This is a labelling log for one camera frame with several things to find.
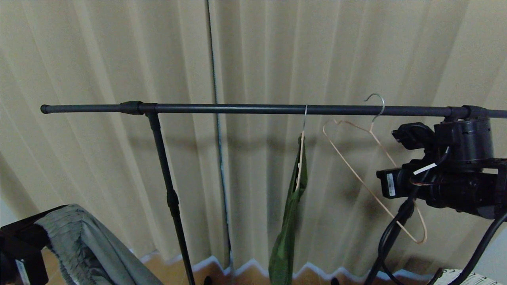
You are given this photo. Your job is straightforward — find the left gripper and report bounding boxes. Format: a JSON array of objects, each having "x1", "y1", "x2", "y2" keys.
[{"x1": 0, "y1": 224, "x2": 50, "y2": 285}]

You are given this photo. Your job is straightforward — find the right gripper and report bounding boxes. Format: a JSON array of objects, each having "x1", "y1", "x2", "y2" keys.
[{"x1": 376, "y1": 160, "x2": 440, "y2": 198}]

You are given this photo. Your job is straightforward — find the pink clothes hanger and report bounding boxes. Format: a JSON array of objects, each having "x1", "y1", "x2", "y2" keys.
[
  {"x1": 323, "y1": 94, "x2": 428, "y2": 244},
  {"x1": 295, "y1": 105, "x2": 309, "y2": 192}
]

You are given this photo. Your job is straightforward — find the pale grey shorts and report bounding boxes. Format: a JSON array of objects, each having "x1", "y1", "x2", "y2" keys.
[{"x1": 35, "y1": 204, "x2": 165, "y2": 285}]

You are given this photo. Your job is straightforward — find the green printed sleeveless shirt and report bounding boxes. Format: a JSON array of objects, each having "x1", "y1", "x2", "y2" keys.
[{"x1": 269, "y1": 135, "x2": 309, "y2": 285}]

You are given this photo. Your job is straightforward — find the white laundry basket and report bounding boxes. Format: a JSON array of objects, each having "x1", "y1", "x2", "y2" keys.
[{"x1": 434, "y1": 268, "x2": 501, "y2": 285}]

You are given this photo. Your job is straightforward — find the black clothes rack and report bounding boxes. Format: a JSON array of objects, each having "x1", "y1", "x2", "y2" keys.
[{"x1": 40, "y1": 101, "x2": 507, "y2": 285}]

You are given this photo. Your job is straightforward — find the beige curtain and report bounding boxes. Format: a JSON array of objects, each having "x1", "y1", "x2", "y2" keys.
[{"x1": 0, "y1": 0, "x2": 507, "y2": 277}]

